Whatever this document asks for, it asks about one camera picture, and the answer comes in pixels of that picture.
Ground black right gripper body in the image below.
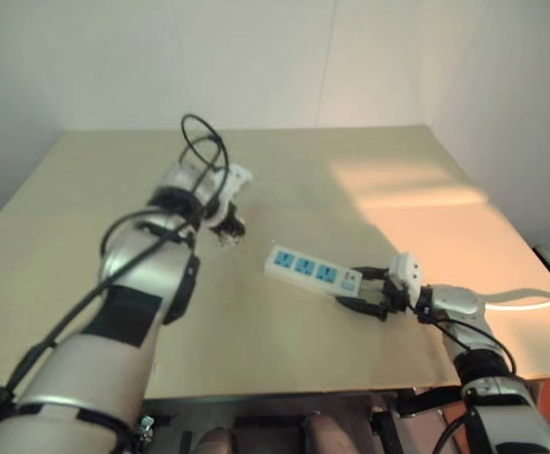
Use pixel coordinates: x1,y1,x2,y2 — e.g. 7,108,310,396
378,276,421,323

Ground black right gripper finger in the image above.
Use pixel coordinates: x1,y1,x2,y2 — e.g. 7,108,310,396
348,266,390,290
335,295,389,322

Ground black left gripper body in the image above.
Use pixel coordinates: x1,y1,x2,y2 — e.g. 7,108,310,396
210,202,248,234

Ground white power strip blue sockets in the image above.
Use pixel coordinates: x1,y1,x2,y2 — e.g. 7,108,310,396
263,244,366,301

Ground dark brown rounded shape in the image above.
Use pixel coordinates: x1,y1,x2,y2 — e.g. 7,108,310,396
302,410,352,454
194,425,239,454

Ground small silver metal clamp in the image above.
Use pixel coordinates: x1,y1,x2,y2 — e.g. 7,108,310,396
134,412,157,446

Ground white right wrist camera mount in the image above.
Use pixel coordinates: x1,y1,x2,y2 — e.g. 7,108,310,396
387,253,422,304

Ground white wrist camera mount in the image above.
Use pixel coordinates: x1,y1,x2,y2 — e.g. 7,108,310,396
207,163,254,227
387,253,422,304

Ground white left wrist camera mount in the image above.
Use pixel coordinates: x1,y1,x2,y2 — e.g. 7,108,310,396
207,163,254,227

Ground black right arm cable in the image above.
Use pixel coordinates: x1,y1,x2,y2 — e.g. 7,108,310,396
415,305,518,454

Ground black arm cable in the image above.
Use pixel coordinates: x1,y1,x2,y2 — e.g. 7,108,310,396
415,305,518,454
0,113,232,454

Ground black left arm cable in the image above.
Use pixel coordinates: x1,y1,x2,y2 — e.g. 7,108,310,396
0,113,232,454

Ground black metal table frame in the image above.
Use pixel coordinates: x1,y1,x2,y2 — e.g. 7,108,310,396
368,383,470,454

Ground white power strip cord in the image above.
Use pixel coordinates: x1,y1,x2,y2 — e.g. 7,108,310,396
483,297,550,314

